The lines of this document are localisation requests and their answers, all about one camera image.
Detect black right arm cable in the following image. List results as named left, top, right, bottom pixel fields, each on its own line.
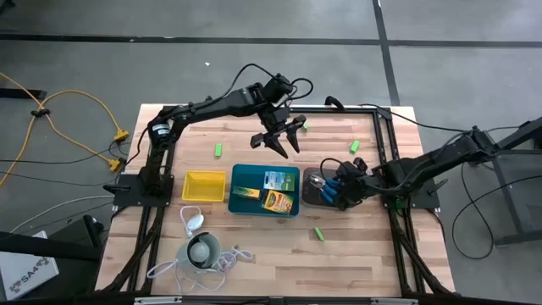
left=358, top=103, right=479, bottom=135

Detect black metal stand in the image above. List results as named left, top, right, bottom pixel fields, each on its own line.
left=467, top=116, right=542, bottom=247

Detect yellow green crayon box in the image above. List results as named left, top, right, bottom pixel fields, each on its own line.
left=231, top=186, right=262, bottom=201

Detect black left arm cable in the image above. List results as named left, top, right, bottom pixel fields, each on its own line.
left=219, top=62, right=315, bottom=109

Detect yellow plastic basket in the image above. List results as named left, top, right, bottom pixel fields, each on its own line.
left=181, top=169, right=227, bottom=203

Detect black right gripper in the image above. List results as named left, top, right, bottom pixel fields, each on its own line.
left=332, top=158, right=376, bottom=212

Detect orange yellow crayon box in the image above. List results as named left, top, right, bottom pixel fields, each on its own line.
left=262, top=189, right=295, bottom=215

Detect black floor cable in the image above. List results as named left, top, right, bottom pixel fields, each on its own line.
left=0, top=147, right=115, bottom=165
left=451, top=125, right=542, bottom=260
left=0, top=169, right=118, bottom=187

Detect black aluminium table frame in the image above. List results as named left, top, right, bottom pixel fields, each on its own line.
left=95, top=103, right=456, bottom=297

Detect teal plastic bin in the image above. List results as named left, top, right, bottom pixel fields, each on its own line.
left=227, top=164, right=301, bottom=218

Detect grey floor cable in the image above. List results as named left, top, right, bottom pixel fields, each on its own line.
left=10, top=194, right=115, bottom=234

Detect silver metal bracket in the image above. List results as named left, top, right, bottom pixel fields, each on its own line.
left=371, top=297, right=420, bottom=305
left=134, top=296, right=183, bottom=305

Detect black cable connector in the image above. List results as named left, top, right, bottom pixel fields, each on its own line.
left=324, top=95, right=346, bottom=112

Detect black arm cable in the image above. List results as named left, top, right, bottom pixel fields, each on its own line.
left=219, top=62, right=315, bottom=109
left=358, top=103, right=479, bottom=135

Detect dark grey plastic bin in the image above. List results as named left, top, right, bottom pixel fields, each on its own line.
left=301, top=167, right=358, bottom=210

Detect black equipment stand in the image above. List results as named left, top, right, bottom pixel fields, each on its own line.
left=0, top=213, right=105, bottom=263

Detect black floor bar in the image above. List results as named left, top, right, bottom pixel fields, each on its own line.
left=0, top=87, right=47, bottom=101

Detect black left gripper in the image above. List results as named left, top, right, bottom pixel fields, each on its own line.
left=250, top=104, right=307, bottom=160

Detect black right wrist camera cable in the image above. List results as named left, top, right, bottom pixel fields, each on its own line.
left=319, top=157, right=355, bottom=179

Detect blue-handled pliers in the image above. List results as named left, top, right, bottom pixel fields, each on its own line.
left=307, top=175, right=340, bottom=205

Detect green and blue cardboard box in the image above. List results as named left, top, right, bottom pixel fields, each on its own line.
left=263, top=170, right=296, bottom=192

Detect white labelled box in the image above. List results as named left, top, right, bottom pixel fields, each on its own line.
left=0, top=230, right=60, bottom=302

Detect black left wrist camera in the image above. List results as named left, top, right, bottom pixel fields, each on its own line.
left=263, top=73, right=295, bottom=103

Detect white lamp power cable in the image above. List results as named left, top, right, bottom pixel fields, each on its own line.
left=146, top=205, right=255, bottom=294

